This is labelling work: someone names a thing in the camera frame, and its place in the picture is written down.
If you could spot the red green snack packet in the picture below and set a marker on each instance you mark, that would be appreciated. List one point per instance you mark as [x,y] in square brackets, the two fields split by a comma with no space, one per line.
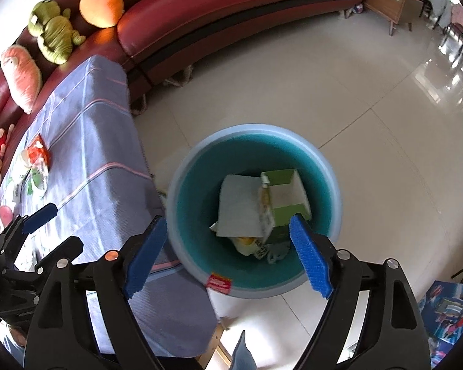
[38,154]

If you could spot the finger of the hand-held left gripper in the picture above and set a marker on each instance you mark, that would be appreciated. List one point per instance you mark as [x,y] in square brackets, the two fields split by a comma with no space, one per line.
[67,250]
[40,216]

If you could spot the wooden table leg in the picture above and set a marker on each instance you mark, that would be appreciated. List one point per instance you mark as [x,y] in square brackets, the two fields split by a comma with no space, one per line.
[216,339]

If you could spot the blue printed toy box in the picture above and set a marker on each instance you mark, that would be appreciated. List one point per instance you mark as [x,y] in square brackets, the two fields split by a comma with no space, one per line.
[447,312]

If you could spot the blue checked tablecloth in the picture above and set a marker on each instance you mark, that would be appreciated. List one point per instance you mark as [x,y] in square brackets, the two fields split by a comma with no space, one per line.
[92,142]

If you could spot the pink paper cup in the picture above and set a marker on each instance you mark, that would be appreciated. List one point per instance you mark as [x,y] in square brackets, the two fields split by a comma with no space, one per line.
[4,214]

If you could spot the white paper wrapper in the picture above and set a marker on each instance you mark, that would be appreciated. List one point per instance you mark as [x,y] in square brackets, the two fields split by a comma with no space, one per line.
[239,204]

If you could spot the person's grey clothing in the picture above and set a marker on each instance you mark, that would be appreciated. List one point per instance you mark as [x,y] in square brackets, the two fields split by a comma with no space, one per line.
[241,350]

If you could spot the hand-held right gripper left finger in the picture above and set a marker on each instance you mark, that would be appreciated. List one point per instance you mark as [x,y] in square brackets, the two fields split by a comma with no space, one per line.
[146,254]

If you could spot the clear plastic bag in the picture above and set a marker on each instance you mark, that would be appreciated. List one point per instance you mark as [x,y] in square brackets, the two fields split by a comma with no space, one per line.
[277,254]

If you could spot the dark red leather sofa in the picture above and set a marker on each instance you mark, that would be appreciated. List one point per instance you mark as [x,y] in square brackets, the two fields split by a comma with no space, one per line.
[216,15]

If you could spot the yellow white snack bag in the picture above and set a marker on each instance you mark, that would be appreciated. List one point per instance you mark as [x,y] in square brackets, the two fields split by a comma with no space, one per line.
[245,243]

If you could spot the teal plastic bin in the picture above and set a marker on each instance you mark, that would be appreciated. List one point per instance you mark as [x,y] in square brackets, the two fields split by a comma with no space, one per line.
[200,169]

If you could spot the green plush toy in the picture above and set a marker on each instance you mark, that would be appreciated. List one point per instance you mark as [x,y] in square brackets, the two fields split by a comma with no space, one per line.
[54,31]

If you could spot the pink plush toy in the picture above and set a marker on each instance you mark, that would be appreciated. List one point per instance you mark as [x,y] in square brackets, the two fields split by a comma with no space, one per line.
[21,77]

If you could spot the green cardboard box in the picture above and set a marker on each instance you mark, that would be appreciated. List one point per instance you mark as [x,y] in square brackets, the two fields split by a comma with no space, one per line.
[281,196]

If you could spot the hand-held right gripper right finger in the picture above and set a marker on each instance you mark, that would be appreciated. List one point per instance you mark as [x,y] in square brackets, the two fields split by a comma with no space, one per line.
[310,254]

